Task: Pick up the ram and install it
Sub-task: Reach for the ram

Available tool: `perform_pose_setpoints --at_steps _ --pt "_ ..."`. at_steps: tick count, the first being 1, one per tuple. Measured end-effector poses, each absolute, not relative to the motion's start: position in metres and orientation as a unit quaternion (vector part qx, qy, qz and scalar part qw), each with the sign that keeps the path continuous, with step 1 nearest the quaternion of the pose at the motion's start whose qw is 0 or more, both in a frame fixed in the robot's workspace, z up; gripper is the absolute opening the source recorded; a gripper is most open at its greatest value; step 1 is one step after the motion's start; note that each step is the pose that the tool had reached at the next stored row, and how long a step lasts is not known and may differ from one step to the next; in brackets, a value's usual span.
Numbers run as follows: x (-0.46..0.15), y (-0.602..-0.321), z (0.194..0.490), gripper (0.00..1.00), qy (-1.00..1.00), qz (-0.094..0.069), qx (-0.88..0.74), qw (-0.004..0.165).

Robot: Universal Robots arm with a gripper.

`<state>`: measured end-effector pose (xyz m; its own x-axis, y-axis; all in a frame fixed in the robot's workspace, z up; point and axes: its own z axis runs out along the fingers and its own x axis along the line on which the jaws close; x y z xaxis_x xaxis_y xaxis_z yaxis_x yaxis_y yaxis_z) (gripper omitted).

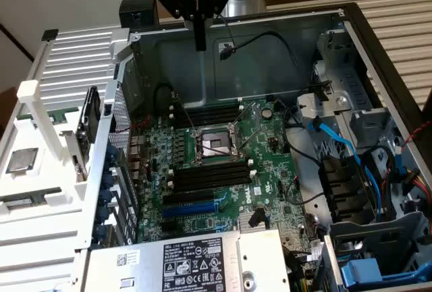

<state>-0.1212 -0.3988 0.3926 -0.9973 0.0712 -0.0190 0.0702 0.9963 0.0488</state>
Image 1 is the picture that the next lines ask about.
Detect blue plastic latch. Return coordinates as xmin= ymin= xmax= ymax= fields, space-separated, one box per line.
xmin=340 ymin=257 xmax=385 ymax=288

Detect CPU socket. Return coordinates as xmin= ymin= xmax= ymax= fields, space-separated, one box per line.
xmin=191 ymin=121 xmax=246 ymax=167

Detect short black expansion slot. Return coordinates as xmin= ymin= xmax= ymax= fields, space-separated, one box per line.
xmin=161 ymin=221 xmax=184 ymax=233

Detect red twisted wire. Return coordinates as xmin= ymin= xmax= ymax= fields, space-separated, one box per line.
xmin=402 ymin=125 xmax=432 ymax=147

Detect black power wire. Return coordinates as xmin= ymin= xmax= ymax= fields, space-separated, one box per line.
xmin=284 ymin=125 xmax=325 ymax=168

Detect silver power supply with label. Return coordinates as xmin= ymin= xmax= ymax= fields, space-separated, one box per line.
xmin=82 ymin=228 xmax=292 ymax=292

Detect yellow red wire bundle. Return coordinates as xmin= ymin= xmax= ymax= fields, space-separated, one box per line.
xmin=406 ymin=166 xmax=432 ymax=202

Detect black looped wire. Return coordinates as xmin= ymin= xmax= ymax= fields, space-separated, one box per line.
xmin=153 ymin=82 xmax=177 ymax=118

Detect open black PC case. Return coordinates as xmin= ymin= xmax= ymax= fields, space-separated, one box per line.
xmin=72 ymin=1 xmax=432 ymax=292

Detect black RAM slot white clips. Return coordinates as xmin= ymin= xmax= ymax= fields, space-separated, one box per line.
xmin=167 ymin=169 xmax=257 ymax=188
xmin=167 ymin=158 xmax=255 ymax=177
xmin=168 ymin=107 xmax=244 ymax=121
xmin=168 ymin=98 xmax=244 ymax=111

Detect black graphics card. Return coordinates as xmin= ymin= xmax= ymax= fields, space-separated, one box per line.
xmin=59 ymin=86 xmax=103 ymax=182

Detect long black expansion slot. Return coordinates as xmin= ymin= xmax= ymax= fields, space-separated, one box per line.
xmin=162 ymin=189 xmax=216 ymax=206

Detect silver CPU chip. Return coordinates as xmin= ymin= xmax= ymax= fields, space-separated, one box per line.
xmin=5 ymin=147 xmax=39 ymax=174

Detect thin metal locking lever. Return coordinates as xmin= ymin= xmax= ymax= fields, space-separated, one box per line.
xmin=236 ymin=108 xmax=268 ymax=150
xmin=171 ymin=91 xmax=200 ymax=138

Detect black wire with plug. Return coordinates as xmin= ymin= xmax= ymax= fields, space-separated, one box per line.
xmin=218 ymin=30 xmax=300 ymax=67

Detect silver chipset heat sink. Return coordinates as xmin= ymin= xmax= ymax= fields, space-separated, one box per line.
xmin=240 ymin=210 xmax=271 ymax=232

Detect black box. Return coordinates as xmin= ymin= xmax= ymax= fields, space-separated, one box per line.
xmin=118 ymin=0 xmax=161 ymax=32

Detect blue flat data wire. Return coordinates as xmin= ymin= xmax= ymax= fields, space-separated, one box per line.
xmin=308 ymin=115 xmax=389 ymax=219

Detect grey plastic bracket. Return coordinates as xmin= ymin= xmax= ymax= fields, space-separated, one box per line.
xmin=328 ymin=210 xmax=427 ymax=276

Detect thin red wire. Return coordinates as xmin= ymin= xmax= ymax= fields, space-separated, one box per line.
xmin=129 ymin=117 xmax=152 ymax=132

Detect green motherboard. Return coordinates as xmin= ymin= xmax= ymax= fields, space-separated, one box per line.
xmin=130 ymin=98 xmax=327 ymax=274

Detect silver metal drive cage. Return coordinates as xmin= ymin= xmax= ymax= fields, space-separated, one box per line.
xmin=315 ymin=28 xmax=376 ymax=113

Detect grey disk bay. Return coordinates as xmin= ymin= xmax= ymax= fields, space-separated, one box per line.
xmin=296 ymin=91 xmax=394 ymax=150

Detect white plastic parts rack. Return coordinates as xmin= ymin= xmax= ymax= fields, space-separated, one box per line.
xmin=0 ymin=80 xmax=106 ymax=219

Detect long blue expansion slot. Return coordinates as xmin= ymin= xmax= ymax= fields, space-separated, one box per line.
xmin=161 ymin=202 xmax=219 ymax=219

